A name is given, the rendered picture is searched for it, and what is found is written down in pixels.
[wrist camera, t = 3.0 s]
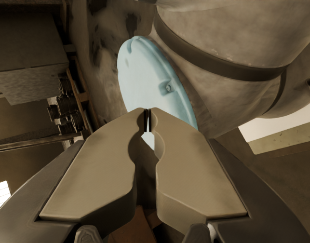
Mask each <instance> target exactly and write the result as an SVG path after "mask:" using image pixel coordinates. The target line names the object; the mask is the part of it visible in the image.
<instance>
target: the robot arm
mask: <svg viewBox="0 0 310 243"><path fill-rule="evenodd" d="M136 1H140V2H145V3H149V4H153V5H156V9H155V14H154V18H153V24H152V30H151V33H150V34H149V35H148V36H134V37H132V38H131V39H129V40H127V41H125V42H124V43H123V45H122V46H121V48H120V50H119V54H118V60H117V68H118V80H119V85H120V90H121V94H122V97H123V100H124V103H125V106H126V109H127V111H128V113H126V114H124V115H122V116H120V117H118V118H116V119H114V120H112V121H110V122H109V123H107V124H105V125H104V126H102V127H101V128H99V129H98V130H96V131H95V132H94V133H92V134H91V135H90V136H89V137H88V138H87V139H85V140H77V141H76V142H75V143H74V144H72V145H71V146H70V147H69V148H67V149H66V150H65V151H63V152H62V153H61V154H60V155H58V156H57V157H56V158H55V159H53V160H52V161H51V162H50V163H48V164H47V165H46V166H45V167H43V168H42V169H41V170H40V171H38V172H37V173H36V174H35V175H34V176H33V177H31V178H30V179H29V180H28V181H26V182H25V183H24V184H23V185H22V186H21V187H19V188H18V189H17V190H16V191H15V192H14V193H13V194H12V195H11V196H10V197H9V198H8V199H7V200H6V201H5V202H4V203H3V204H2V205H1V206H0V243H108V238H109V234H110V233H112V232H113V231H115V230H117V229H118V228H120V227H122V226H123V225H125V224H127V223H128V222H130V221H131V220H132V219H133V217H134V216H135V208H136V199H137V187H136V172H135V164H134V161H135V159H136V158H137V157H138V156H139V155H140V137H142V138H143V139H144V141H145V142H146V143H147V144H148V145H149V146H150V147H151V148H152V149H153V150H154V154H155V155H156V156H157V157H158V159H159V162H158V163H157V164H156V208H157V216H158V218H159V219H160V220H161V221H162V222H164V223H165V224H167V225H169V226H171V227H172V228H174V229H176V230H177V231H179V232H181V233H183V234H184V235H185V237H184V239H183V241H182V243H310V235H309V234H308V232H307V230H306V229H305V228H304V226H303V225H302V223H301V222H300V220H299V219H298V218H297V216H296V215H295V214H294V212H293V211H292V210H291V208H290V207H289V206H288V205H287V204H286V202H285V201H284V200H283V199H282V198H281V197H280V196H279V195H278V194H277V192H276V191H275V190H274V189H273V188H272V187H271V186H270V185H269V184H267V183H266V182H265V181H264V180H263V179H262V178H261V177H260V176H258V175H257V174H256V173H255V172H254V171H252V170H251V169H250V168H249V167H248V166H246V165H245V164H244V163H243V162H242V161H240V160H239V159H238V158H237V157H236V156H234V155H233V154H232V153H231V152H230V151H228V150H227V149H226V148H225V147H224V146H222V145H221V144H220V143H219V142H218V141H216V140H215V138H217V137H219V136H221V135H223V134H225V133H227V132H229V131H231V130H233V129H235V128H237V127H239V126H241V125H243V124H245V123H247V122H249V121H251V120H253V119H255V118H262V119H274V118H280V117H284V116H287V115H290V114H292V113H294V112H296V111H298V110H300V109H302V108H304V107H305V106H307V105H308V104H309V103H310V0H136Z"/></svg>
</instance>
